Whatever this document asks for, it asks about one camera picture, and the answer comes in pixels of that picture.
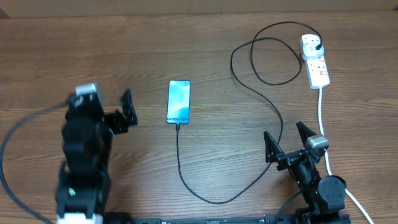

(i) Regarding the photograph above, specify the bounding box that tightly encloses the white power strip cord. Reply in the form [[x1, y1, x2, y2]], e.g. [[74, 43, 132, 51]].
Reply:
[[317, 86, 375, 224]]

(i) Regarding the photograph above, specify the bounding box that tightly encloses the white charger plug adapter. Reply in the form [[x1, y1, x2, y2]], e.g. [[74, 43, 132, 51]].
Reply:
[[302, 43, 324, 60]]

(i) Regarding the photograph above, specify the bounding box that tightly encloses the white power strip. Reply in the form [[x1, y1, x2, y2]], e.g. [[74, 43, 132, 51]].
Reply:
[[300, 34, 330, 89]]

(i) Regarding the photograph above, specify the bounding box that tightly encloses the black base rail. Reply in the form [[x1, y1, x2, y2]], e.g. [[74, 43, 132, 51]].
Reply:
[[102, 211, 352, 224]]

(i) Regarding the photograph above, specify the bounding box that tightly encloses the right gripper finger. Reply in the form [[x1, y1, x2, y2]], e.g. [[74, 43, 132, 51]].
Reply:
[[296, 121, 317, 145], [264, 131, 285, 163]]

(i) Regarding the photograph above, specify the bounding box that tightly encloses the Samsung Galaxy smartphone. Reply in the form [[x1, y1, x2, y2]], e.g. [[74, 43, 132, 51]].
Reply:
[[167, 80, 191, 124]]

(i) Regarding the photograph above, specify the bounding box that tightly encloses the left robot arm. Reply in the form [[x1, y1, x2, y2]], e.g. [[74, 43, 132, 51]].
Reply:
[[55, 90, 137, 223]]

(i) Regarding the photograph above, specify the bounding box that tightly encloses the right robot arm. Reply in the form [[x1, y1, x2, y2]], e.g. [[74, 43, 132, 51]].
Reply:
[[264, 121, 351, 223]]

